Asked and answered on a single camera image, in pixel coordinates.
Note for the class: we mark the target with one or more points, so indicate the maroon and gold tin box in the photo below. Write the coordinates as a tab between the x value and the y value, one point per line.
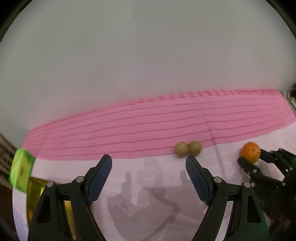
34	187

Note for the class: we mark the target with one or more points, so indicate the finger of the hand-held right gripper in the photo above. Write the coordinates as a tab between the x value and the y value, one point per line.
277	156
254	171

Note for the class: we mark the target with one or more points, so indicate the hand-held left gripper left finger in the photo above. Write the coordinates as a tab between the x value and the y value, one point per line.
99	180

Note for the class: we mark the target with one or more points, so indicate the lilac checked tablecloth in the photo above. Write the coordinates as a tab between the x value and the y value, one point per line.
143	176

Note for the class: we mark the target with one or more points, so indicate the green packet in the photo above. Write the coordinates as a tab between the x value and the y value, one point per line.
20	171

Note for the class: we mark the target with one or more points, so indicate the orange mandarin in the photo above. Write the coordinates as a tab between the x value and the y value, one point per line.
251	151

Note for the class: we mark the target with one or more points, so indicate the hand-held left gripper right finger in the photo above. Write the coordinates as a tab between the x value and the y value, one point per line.
198	183

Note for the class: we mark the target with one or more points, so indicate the pink ribbed mat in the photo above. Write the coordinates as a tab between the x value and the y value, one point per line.
115	139

